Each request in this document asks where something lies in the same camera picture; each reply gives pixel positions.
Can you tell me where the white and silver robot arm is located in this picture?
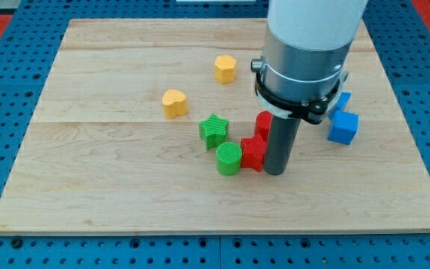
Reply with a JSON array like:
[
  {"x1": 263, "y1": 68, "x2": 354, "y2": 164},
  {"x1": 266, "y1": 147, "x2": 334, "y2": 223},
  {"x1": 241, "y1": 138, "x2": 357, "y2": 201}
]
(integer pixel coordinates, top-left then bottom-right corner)
[{"x1": 252, "y1": 0, "x2": 368, "y2": 124}]

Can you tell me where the yellow hexagon block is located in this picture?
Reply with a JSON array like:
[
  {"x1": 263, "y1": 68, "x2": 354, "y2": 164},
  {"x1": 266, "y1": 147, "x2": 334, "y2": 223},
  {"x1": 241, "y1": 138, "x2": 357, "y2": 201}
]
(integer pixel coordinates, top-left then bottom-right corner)
[{"x1": 214, "y1": 55, "x2": 237, "y2": 84}]

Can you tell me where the green star block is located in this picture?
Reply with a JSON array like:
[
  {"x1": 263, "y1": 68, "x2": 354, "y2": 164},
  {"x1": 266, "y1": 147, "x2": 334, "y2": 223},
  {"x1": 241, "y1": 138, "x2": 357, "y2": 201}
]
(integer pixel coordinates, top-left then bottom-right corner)
[{"x1": 199, "y1": 114, "x2": 229, "y2": 150}]

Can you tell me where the blue block behind cube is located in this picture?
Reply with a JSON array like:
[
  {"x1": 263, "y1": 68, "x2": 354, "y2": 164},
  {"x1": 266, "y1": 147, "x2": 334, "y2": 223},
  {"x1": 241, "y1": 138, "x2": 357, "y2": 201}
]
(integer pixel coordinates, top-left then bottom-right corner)
[{"x1": 328, "y1": 92, "x2": 352, "y2": 120}]

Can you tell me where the yellow heart block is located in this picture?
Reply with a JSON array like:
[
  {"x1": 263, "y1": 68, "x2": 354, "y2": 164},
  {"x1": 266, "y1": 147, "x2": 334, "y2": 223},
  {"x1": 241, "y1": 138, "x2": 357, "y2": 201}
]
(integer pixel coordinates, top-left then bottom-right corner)
[{"x1": 161, "y1": 89, "x2": 188, "y2": 119}]

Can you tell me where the red cylinder block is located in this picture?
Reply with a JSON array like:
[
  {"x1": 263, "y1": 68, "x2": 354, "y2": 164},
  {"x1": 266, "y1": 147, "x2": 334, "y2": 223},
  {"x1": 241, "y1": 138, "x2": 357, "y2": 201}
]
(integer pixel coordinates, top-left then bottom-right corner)
[{"x1": 255, "y1": 111, "x2": 272, "y2": 141}]

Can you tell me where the wooden board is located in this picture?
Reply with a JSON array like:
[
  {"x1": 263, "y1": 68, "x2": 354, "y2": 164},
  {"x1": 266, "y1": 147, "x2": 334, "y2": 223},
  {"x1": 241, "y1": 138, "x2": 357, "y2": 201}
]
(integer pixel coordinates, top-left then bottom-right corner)
[{"x1": 0, "y1": 19, "x2": 430, "y2": 236}]

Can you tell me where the green cylinder block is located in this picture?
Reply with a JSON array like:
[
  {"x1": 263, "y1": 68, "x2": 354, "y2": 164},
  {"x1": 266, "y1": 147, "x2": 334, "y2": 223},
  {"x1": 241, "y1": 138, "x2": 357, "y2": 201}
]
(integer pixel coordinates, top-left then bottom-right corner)
[{"x1": 216, "y1": 142, "x2": 242, "y2": 176}]

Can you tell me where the red star block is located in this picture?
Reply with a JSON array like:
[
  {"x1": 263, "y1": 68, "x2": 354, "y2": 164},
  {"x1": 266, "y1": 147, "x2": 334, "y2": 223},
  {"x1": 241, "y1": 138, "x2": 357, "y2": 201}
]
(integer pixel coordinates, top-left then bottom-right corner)
[{"x1": 240, "y1": 134, "x2": 267, "y2": 172}]

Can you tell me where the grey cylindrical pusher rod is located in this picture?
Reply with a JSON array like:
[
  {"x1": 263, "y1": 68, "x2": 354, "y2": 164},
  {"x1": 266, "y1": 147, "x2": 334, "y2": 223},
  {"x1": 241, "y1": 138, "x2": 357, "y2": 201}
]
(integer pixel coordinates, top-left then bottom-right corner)
[{"x1": 263, "y1": 116, "x2": 301, "y2": 176}]

